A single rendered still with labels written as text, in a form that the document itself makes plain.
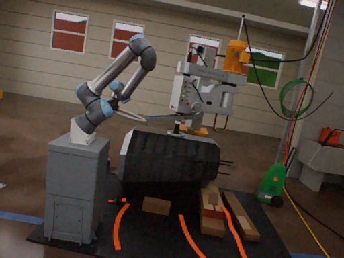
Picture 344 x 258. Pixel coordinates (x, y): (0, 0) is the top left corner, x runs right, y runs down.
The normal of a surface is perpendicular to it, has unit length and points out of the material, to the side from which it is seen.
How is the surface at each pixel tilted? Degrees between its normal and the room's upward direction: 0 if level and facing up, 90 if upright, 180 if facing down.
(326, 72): 90
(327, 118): 90
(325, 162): 90
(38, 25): 90
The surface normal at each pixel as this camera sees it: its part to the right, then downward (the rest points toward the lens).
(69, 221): 0.02, 0.20
